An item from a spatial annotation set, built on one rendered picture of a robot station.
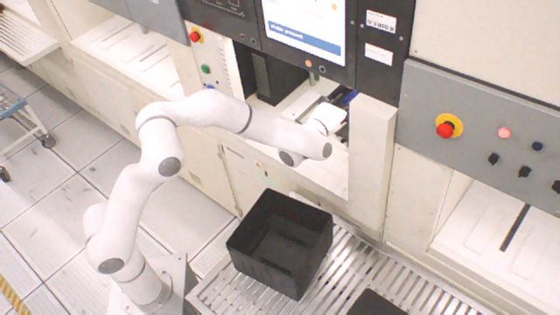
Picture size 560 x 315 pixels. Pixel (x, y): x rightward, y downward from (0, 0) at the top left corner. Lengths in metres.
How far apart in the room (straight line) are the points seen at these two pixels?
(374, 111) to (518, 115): 0.35
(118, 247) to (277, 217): 0.67
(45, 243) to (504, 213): 2.56
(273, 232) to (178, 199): 1.30
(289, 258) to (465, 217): 0.64
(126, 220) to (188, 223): 1.50
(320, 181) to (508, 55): 0.92
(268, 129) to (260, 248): 0.59
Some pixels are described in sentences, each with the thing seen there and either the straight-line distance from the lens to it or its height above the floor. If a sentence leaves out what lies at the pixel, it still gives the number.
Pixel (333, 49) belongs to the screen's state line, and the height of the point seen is 1.51.
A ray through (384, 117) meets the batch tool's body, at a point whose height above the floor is 1.40.
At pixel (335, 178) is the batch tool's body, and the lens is 1.69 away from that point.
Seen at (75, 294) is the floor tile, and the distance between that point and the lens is 2.79.
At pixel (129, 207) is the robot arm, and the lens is 1.25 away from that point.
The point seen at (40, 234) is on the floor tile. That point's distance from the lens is 3.16.
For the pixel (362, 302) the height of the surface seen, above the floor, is 0.86.
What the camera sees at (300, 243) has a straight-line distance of 1.63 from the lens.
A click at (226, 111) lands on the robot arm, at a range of 1.12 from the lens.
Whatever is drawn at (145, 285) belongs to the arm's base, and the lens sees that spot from 1.57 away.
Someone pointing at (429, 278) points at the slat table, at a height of 0.76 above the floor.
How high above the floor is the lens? 2.18
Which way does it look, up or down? 48 degrees down
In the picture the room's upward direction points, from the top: 9 degrees counter-clockwise
